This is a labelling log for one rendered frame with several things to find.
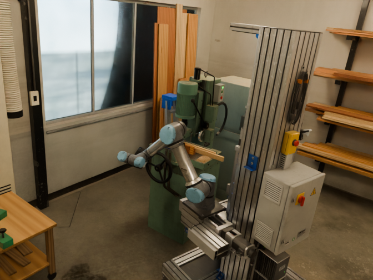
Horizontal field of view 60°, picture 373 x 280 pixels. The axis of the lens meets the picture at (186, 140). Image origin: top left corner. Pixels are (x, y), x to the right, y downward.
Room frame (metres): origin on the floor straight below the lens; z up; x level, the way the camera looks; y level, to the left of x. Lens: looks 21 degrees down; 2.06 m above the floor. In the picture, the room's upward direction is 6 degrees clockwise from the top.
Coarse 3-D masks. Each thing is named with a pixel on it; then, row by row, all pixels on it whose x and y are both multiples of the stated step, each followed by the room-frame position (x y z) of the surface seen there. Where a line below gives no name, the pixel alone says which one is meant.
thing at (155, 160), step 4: (212, 148) 3.08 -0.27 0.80; (220, 152) 3.00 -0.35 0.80; (152, 160) 2.76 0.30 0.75; (156, 160) 2.74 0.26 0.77; (160, 160) 2.71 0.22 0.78; (216, 160) 2.94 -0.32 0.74; (156, 164) 2.74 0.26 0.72; (172, 164) 2.64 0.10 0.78; (176, 168) 2.62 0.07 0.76; (196, 168) 2.62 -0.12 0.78; (176, 172) 2.62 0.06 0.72; (180, 172) 2.59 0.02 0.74; (196, 172) 2.63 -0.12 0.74
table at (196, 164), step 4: (192, 156) 2.61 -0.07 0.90; (196, 156) 2.62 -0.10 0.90; (200, 156) 2.62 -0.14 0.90; (192, 160) 2.54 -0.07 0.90; (212, 160) 2.59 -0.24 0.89; (176, 164) 2.51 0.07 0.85; (196, 164) 2.51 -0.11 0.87; (200, 164) 2.49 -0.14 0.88; (204, 164) 2.48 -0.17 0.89; (208, 164) 2.53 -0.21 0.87; (212, 164) 2.60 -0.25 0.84; (200, 168) 2.49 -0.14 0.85; (204, 168) 2.49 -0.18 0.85
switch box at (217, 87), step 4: (216, 84) 2.95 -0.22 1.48; (220, 84) 2.97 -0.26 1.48; (224, 84) 3.01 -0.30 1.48; (216, 88) 2.95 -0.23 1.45; (220, 88) 2.95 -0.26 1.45; (216, 92) 2.94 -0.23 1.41; (220, 92) 2.95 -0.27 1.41; (216, 96) 2.94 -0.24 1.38; (220, 96) 2.96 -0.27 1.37; (216, 100) 2.94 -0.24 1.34
